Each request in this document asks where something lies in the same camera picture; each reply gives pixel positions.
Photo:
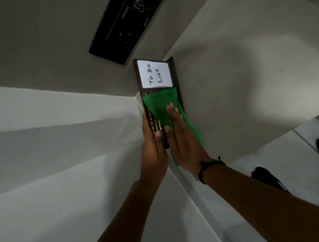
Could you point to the person's right hand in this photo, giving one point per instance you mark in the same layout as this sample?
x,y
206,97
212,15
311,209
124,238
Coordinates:
x,y
187,147

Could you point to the person's left hand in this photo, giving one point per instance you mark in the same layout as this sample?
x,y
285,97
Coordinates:
x,y
152,159

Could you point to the person's left thumb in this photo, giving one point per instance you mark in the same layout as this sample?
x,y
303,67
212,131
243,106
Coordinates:
x,y
159,140

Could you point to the person's right thumb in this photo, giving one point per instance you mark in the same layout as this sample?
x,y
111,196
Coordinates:
x,y
170,139

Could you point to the green cleaning cloth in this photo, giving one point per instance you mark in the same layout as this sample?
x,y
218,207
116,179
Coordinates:
x,y
157,102

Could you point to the dark brown calendar board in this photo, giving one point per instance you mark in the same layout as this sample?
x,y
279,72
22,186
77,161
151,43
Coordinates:
x,y
178,79

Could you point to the person's right forearm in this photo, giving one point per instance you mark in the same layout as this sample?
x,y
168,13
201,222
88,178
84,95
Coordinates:
x,y
259,204

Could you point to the person's left forearm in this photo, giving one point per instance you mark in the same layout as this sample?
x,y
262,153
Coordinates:
x,y
129,214

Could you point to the black wristband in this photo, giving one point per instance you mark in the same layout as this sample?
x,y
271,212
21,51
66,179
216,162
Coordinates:
x,y
202,169

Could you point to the white handwritten note card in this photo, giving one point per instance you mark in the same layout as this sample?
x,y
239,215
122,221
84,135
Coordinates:
x,y
154,74

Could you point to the black sock with white print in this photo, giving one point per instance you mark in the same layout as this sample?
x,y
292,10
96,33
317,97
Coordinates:
x,y
268,177

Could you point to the black wall panel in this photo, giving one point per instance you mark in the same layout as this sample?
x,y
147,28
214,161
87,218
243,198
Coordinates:
x,y
119,30

